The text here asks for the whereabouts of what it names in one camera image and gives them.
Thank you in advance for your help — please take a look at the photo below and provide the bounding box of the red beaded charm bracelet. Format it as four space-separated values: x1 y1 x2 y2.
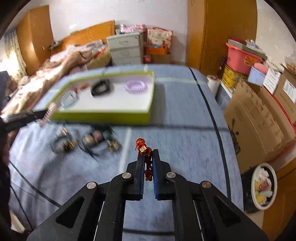
135 137 154 182

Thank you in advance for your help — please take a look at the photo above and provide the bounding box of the black tie with teal ball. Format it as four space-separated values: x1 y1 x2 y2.
81 128 122 160

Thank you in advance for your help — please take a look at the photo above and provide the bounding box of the pink spiral hair tie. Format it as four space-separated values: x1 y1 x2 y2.
38 102 57 128

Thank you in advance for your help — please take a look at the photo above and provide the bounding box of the light blue spiral hair tie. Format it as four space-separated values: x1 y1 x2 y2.
60 90 80 109

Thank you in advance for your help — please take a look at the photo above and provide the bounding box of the red knotted cord bracelet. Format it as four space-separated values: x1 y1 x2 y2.
74 83 90 93

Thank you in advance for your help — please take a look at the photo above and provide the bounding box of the purple spiral hair tie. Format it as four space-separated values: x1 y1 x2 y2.
123 79 148 94

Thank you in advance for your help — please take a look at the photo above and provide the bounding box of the black plastic bracelet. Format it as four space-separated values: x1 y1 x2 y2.
90 79 114 97

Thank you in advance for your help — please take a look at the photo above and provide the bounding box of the brown fleece blanket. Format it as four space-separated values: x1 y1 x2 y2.
1 47 111 116

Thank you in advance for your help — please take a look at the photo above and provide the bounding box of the blue patterned tablecloth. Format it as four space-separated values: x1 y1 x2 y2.
9 65 243 229

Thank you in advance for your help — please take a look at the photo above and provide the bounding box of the floral window curtain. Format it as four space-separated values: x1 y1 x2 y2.
4 28 27 80

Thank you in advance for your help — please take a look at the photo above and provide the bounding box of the green shallow cardboard tray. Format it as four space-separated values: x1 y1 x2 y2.
34 69 155 126

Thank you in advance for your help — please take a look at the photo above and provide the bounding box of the corner wooden wardrobe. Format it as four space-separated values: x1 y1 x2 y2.
16 5 54 76

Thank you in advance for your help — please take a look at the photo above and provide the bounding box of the white round trash bin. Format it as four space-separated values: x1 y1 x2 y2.
251 163 278 210

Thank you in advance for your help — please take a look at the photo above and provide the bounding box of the white paper roll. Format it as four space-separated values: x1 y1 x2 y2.
207 75 220 97

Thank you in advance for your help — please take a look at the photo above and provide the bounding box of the large brown cardboard box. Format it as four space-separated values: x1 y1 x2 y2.
224 81 295 173

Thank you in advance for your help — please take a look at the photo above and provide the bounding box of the cola bottle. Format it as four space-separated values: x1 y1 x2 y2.
143 55 152 64

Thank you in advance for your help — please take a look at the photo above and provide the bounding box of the yellow patterned tin box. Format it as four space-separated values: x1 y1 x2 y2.
222 65 248 90

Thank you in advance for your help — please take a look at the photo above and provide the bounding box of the orange box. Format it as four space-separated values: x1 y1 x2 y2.
145 47 169 55

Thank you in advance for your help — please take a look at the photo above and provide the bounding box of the grey three-drawer nightstand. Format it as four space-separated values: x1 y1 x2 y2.
106 33 144 66

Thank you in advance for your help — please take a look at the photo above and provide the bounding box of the wooden bed headboard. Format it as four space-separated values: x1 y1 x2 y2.
53 20 115 54

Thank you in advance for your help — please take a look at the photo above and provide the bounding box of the red floral gift bag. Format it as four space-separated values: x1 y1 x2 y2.
147 27 173 49

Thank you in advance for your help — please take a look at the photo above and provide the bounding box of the pink plastic storage bin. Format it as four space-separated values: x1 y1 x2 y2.
226 43 263 75

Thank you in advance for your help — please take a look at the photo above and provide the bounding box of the light blue round box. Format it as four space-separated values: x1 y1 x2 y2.
247 63 268 86

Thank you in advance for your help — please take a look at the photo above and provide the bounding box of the large wooden wardrobe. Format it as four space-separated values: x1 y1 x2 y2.
186 0 257 76

